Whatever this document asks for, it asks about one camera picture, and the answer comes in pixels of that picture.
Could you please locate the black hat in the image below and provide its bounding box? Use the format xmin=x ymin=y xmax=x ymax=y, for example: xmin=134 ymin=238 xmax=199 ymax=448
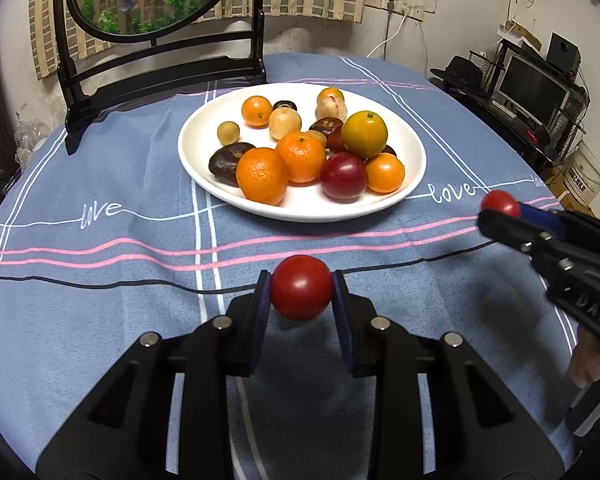
xmin=430 ymin=56 xmax=486 ymax=92

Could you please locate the white wall socket strip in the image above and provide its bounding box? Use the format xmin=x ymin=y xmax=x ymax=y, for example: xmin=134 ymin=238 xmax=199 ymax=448
xmin=387 ymin=0 xmax=426 ymax=21

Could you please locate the white power cable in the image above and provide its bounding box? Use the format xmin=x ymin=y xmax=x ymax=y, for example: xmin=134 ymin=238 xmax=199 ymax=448
xmin=366 ymin=7 xmax=431 ymax=78

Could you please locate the blue striped tablecloth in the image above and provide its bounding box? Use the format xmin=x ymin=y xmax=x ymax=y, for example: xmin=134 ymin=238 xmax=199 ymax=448
xmin=0 ymin=52 xmax=581 ymax=480

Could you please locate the small smooth orange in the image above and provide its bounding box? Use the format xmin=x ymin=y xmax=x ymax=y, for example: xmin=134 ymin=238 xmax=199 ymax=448
xmin=365 ymin=153 xmax=406 ymax=194

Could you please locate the black speaker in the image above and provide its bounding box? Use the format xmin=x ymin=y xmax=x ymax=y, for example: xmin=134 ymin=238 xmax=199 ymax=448
xmin=547 ymin=32 xmax=581 ymax=73

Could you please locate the clear plastic bag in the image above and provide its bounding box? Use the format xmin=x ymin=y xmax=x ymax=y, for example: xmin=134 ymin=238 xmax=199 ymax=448
xmin=14 ymin=105 xmax=53 ymax=161

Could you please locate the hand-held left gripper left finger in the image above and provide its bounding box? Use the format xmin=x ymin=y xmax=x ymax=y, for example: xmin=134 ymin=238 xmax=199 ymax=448
xmin=34 ymin=270 xmax=273 ymax=480

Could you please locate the cardboard box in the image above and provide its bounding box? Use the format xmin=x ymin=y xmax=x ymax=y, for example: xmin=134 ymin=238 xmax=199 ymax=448
xmin=497 ymin=19 xmax=543 ymax=51

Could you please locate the white oval plate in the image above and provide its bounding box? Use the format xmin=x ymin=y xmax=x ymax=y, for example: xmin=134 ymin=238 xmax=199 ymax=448
xmin=177 ymin=81 xmax=427 ymax=223

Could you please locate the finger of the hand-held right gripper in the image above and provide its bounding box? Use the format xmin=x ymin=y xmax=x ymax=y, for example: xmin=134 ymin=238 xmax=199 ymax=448
xmin=477 ymin=209 xmax=576 ymax=287
xmin=519 ymin=202 xmax=600 ymax=242

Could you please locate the computer monitor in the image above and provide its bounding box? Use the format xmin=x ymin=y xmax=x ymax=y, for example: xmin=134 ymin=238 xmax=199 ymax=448
xmin=497 ymin=54 xmax=573 ymax=123

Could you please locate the red cherry tomato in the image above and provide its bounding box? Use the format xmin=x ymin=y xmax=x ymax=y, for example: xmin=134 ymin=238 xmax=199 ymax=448
xmin=481 ymin=190 xmax=522 ymax=219
xmin=270 ymin=255 xmax=334 ymax=322

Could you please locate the round goldfish screen black stand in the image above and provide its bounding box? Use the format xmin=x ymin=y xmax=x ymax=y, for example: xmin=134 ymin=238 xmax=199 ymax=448
xmin=54 ymin=0 xmax=268 ymax=156

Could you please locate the person's right hand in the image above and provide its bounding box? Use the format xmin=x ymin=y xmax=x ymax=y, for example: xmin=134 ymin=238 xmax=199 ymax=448
xmin=569 ymin=332 xmax=600 ymax=386

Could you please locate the yellow-green orange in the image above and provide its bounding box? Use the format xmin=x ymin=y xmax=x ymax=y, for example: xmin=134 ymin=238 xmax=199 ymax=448
xmin=341 ymin=110 xmax=389 ymax=158

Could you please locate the dark brown plum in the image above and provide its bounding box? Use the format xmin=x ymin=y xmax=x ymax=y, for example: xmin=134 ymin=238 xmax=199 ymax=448
xmin=209 ymin=142 xmax=257 ymax=188

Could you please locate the red plum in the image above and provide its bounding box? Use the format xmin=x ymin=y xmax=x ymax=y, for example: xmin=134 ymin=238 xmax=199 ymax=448
xmin=326 ymin=126 xmax=351 ymax=156
xmin=320 ymin=151 xmax=369 ymax=203

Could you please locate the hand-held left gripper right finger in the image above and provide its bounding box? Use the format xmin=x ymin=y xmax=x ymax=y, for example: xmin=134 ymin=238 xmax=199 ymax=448
xmin=331 ymin=270 xmax=567 ymax=480

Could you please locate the black computer desk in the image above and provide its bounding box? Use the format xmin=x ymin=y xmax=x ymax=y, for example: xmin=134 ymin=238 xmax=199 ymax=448
xmin=432 ymin=40 xmax=591 ymax=166

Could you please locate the white plastic bucket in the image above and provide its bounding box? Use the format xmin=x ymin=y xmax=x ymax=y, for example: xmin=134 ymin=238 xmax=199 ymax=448
xmin=562 ymin=140 xmax=600 ymax=206

